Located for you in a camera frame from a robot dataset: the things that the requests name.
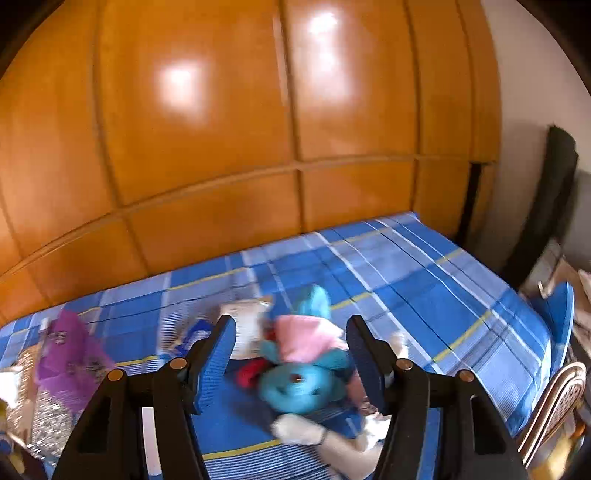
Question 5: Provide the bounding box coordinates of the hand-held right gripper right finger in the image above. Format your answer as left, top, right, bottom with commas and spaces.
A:
345, 315, 530, 480

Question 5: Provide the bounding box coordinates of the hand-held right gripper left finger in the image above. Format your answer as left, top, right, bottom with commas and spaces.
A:
53, 315, 238, 480

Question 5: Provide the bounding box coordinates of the teal plush toy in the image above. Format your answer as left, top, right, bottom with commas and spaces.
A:
256, 284, 365, 415

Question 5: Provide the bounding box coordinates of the red soft item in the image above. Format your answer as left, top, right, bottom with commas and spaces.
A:
236, 357, 269, 389

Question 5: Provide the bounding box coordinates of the blue white packet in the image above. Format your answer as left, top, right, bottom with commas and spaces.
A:
157, 318, 214, 359

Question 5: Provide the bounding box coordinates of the white beige cloth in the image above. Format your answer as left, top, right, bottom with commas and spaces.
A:
219, 298, 274, 361

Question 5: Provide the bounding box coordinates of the pink satin cloth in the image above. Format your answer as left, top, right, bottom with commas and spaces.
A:
272, 315, 345, 363

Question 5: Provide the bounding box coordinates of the blue plaid bed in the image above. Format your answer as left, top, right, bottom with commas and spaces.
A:
0, 211, 576, 480

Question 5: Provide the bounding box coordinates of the white knit cloth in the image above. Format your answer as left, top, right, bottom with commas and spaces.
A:
271, 412, 389, 480

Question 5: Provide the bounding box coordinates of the purple printed box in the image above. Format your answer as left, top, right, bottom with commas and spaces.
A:
36, 309, 116, 412

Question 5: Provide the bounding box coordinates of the silver patterned packet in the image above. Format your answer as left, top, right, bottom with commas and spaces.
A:
8, 346, 89, 459

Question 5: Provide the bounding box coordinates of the wicker chair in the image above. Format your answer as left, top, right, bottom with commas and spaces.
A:
517, 362, 588, 470

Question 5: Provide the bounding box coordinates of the cardboard box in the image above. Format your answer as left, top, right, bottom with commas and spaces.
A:
536, 253, 591, 334

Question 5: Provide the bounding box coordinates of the wooden wardrobe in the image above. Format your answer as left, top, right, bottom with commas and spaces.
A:
0, 0, 505, 326

